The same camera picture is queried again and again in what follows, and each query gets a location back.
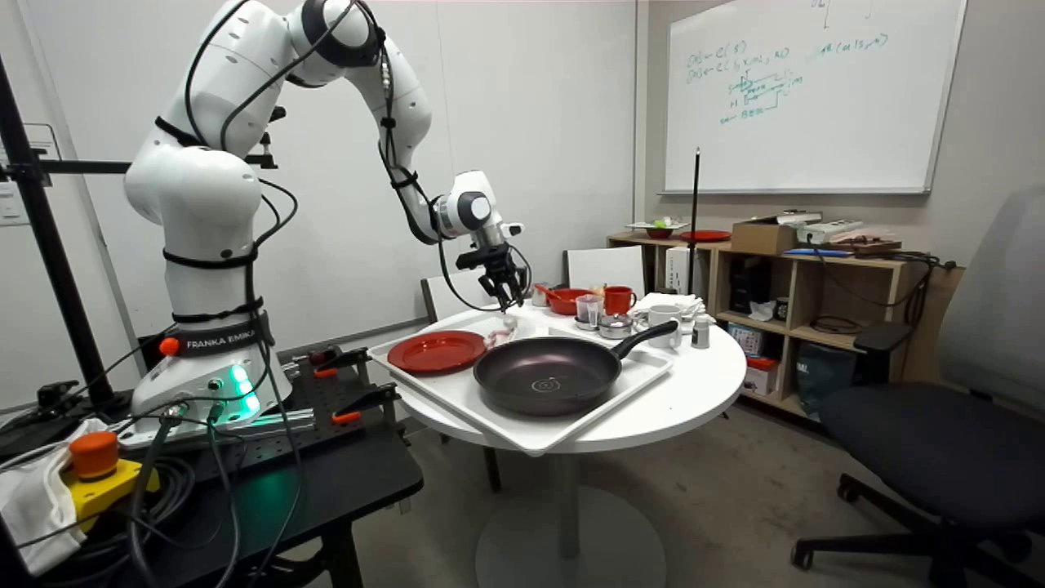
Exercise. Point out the round white table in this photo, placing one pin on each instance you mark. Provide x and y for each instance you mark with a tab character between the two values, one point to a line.
697	392

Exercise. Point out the grey office chair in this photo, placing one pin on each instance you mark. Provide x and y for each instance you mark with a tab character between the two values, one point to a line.
949	445

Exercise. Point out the small metal cup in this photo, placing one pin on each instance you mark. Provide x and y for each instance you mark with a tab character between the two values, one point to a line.
585	311
619	325

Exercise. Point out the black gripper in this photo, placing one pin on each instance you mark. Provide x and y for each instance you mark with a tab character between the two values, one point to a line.
491	261

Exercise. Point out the stack of books and papers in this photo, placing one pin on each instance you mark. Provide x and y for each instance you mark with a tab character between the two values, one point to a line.
844	232

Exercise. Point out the white cloth with red stripes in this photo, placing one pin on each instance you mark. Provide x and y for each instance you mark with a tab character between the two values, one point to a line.
526	321

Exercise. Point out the wall whiteboard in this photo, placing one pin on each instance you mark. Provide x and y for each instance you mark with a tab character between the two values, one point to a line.
818	99

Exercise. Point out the red cup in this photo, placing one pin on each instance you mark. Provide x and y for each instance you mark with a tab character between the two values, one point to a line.
619	302

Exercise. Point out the wrist mounted camera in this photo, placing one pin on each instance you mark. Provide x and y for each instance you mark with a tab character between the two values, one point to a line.
506	228

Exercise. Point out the teal storage bin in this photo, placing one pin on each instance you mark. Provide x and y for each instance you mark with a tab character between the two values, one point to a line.
823	380

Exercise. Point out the folded white napkin cloth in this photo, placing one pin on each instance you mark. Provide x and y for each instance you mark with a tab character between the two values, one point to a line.
667	309

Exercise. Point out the white leaning panel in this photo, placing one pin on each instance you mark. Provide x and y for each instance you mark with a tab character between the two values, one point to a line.
446	296

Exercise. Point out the black workbench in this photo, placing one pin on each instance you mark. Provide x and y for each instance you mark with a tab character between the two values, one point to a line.
348	478

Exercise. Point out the red bowl with dark contents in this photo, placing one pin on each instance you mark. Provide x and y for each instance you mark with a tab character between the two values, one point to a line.
571	302

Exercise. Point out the black frying pan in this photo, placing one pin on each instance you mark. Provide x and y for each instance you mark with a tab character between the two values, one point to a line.
543	376

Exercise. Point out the crumpled white rag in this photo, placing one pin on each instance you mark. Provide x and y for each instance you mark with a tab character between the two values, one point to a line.
35	510

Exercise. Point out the small cardboard box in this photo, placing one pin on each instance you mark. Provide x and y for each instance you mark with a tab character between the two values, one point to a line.
758	237

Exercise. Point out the yellow emergency stop button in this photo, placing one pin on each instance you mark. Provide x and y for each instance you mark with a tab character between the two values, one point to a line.
96	468

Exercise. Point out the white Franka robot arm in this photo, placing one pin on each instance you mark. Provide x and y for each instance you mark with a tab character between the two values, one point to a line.
197	208

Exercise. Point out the thin black pole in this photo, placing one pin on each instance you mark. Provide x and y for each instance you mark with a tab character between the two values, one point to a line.
697	218

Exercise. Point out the wooden shelf unit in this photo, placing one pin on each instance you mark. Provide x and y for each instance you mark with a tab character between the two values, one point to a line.
818	327

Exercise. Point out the metal shaker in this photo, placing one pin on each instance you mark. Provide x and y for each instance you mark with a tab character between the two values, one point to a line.
700	334

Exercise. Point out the black metal frame post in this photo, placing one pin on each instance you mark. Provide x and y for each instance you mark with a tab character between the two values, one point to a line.
44	238

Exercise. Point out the red disc plate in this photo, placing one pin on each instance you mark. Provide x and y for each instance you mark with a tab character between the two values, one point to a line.
707	237

